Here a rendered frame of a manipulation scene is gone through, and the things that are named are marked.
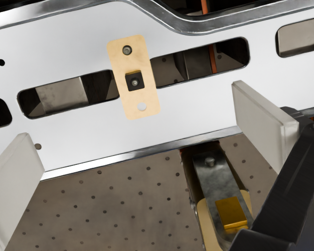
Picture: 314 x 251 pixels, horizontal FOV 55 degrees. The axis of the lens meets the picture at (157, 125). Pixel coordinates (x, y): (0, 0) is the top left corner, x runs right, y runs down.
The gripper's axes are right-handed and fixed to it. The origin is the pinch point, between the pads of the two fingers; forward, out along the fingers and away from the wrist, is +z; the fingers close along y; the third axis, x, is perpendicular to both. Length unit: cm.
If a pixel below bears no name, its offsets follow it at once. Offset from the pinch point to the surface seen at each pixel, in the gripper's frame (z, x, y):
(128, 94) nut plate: 13.4, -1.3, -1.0
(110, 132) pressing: 13.7, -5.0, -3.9
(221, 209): 6.3, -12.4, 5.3
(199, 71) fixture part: 26.4, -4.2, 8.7
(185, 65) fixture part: 26.5, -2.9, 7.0
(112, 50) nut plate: 13.4, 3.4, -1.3
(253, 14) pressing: 13.4, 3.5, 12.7
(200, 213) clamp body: 9.2, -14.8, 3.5
